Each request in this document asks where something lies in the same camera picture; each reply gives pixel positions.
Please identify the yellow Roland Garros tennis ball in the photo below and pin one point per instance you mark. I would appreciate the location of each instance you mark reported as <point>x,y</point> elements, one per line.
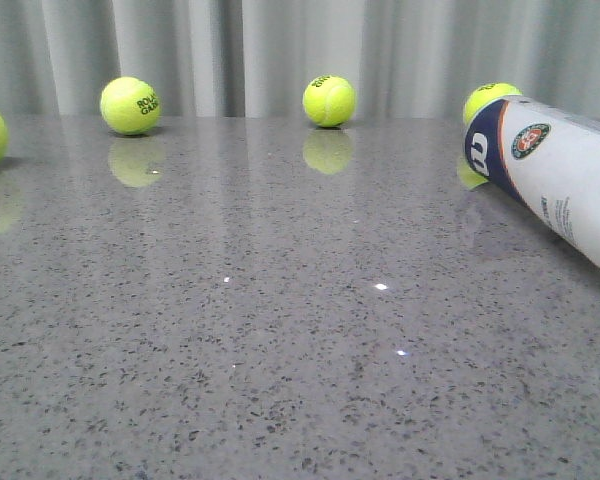
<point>130,106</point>

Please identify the right yellow tennis ball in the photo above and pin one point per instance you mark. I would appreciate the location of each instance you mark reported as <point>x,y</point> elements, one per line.
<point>485,94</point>

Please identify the middle yellow tennis ball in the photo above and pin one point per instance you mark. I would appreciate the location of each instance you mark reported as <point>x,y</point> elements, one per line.
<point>329,101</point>

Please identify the grey pleated curtain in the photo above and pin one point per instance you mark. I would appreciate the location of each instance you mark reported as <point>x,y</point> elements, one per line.
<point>406,59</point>

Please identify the white blue tennis ball can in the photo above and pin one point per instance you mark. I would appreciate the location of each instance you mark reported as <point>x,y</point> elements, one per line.
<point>544,158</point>

